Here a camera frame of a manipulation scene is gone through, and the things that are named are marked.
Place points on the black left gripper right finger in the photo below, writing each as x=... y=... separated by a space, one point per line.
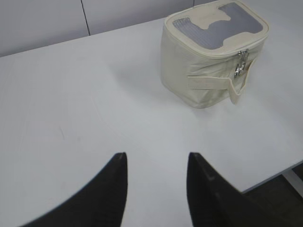
x=214 y=202

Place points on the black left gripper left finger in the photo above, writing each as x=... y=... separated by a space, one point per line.
x=100 y=203

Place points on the cream zippered cosmetic bag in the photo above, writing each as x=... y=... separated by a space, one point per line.
x=207 y=51

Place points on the white table leg frame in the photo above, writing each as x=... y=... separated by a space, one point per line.
x=294 y=180

